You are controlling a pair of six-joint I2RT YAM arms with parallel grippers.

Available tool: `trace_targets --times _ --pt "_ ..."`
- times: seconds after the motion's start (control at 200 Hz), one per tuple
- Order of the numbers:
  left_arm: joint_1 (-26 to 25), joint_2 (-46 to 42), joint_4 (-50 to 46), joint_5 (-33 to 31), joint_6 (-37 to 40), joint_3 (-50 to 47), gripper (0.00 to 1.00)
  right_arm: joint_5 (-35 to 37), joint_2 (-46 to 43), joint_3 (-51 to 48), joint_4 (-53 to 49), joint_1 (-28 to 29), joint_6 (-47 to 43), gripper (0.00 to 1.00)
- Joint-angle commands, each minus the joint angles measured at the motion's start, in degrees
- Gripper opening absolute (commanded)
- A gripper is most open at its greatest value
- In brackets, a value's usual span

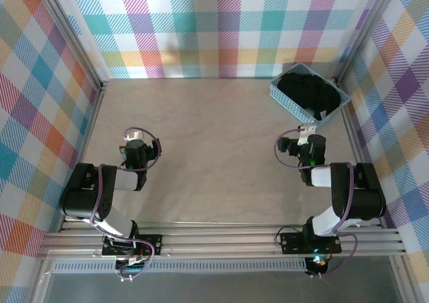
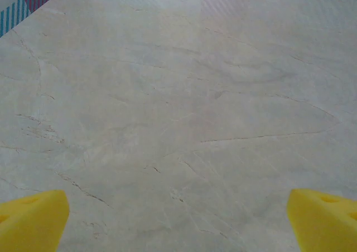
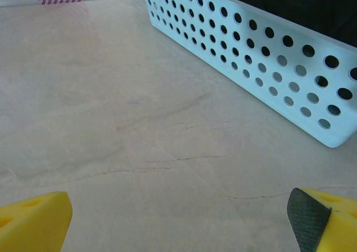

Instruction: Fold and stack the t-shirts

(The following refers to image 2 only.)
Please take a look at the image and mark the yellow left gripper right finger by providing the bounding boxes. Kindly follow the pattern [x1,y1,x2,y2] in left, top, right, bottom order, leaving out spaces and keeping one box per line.
[287,188,357,252]

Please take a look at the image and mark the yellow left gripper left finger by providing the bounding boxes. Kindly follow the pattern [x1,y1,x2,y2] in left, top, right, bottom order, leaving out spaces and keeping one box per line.
[0,190,70,252]

